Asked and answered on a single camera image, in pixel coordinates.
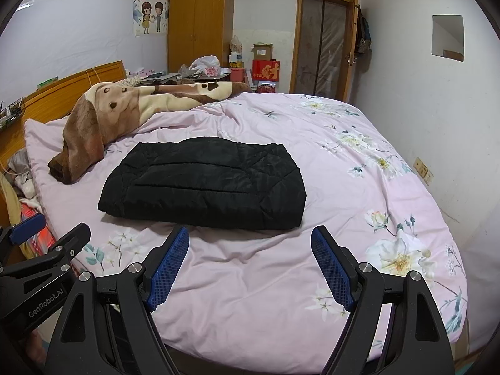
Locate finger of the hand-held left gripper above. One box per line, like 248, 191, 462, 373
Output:
0, 222, 91, 297
0, 214, 48, 260

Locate red gift box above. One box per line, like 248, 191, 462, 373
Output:
252, 59, 281, 83

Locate cartoon couple wall sticker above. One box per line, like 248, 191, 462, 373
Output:
135, 0, 168, 37

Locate wall socket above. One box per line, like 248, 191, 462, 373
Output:
413, 157, 435, 186

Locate white plastic bag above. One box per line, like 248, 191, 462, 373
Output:
189, 55, 220, 76

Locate brown door curtain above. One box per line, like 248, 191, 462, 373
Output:
295, 0, 348, 100

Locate brown cardboard box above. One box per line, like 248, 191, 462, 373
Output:
251, 44, 276, 61

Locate wooden door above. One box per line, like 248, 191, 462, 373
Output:
291, 0, 358, 100
344, 0, 361, 102

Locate hanging bags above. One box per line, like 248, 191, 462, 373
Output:
355, 4, 373, 54

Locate black puffer jacket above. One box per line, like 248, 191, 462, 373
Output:
97, 136, 307, 230

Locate pink floral bed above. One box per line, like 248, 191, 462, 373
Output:
24, 92, 469, 364

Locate brown dog-print blanket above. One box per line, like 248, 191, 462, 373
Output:
47, 80, 253, 185

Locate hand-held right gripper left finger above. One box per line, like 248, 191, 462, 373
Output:
45, 226, 191, 375

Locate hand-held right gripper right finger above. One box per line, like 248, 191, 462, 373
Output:
310, 225, 456, 375

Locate wooden wardrobe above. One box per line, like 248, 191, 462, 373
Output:
168, 0, 236, 75

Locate wire basket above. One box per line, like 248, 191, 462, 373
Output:
0, 99, 26, 129

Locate red plaid cloth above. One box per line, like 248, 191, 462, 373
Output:
19, 201, 55, 260

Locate cluttered bedside table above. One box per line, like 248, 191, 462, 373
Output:
138, 71, 231, 87

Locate white crumpled cloth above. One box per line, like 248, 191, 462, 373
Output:
6, 150, 40, 204

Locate wooden headboard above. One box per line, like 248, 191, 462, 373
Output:
0, 60, 126, 227

